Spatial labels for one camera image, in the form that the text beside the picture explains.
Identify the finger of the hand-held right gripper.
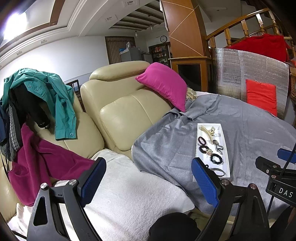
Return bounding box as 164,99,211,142
255,156,286,178
277,148,296,164

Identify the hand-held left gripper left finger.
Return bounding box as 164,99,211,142
26,157,107,241

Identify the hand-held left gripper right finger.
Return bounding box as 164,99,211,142
191,157,271,241

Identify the black scrunchie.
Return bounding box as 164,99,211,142
210,153,224,166

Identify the white tray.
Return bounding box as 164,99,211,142
193,123,232,182

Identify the grey blanket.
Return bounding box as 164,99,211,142
131,94,296,219

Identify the silver hair clip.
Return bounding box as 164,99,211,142
211,139,224,155

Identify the cream hair claw clip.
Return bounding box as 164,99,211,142
200,125,216,141

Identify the white towel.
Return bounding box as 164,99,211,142
7,148,196,241

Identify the magenta garment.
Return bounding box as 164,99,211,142
8,123,100,207

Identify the red cushion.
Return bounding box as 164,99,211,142
245,79,278,116

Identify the wicker basket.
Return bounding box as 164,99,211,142
289,73,296,107

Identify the beige leather sofa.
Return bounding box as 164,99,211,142
0,61,190,223

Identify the teal shirt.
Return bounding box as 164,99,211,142
2,68,77,141

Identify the grey striped garment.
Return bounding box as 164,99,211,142
0,102,22,160

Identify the wooden chair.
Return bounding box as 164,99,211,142
65,79,84,112

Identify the silver foil panel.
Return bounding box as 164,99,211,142
209,47,290,120

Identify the black garment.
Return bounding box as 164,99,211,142
9,83,51,129

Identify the magenta pillow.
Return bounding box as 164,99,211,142
135,62,188,113

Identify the dark blue cloth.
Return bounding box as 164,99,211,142
0,102,7,143

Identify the red cloth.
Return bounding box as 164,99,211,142
225,34,292,62

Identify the grey refrigerator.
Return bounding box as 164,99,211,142
120,47,142,62

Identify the brown curtain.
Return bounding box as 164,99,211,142
105,36,136,65

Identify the dark shelf cabinet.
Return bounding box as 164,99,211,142
149,44,171,65

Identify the wooden railing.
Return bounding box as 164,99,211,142
206,8,293,50

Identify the wooden cabinet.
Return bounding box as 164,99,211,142
159,0,212,92

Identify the black cable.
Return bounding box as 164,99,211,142
268,142,296,212

